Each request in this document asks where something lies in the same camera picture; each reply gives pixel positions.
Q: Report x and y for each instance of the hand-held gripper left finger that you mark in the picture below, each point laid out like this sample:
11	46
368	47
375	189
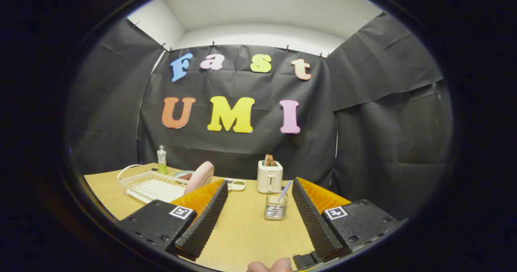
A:
202	227

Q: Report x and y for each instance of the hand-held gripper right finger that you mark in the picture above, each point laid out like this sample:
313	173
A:
317	227

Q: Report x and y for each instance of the pink plate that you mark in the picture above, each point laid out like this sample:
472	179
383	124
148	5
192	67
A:
200	177

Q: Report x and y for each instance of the teal plate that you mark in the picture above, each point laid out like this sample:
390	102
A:
181	173

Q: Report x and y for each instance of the brown food piece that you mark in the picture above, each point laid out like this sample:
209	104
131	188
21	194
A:
186	176

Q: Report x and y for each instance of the white divided tray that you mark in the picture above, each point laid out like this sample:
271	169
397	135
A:
237	184

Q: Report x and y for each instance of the white toaster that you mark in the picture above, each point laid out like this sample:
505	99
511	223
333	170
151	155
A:
269	179

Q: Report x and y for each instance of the green liquid bottle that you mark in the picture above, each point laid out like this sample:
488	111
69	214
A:
162	161

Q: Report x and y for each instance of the brown toast slices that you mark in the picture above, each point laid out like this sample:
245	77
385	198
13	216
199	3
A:
269	160

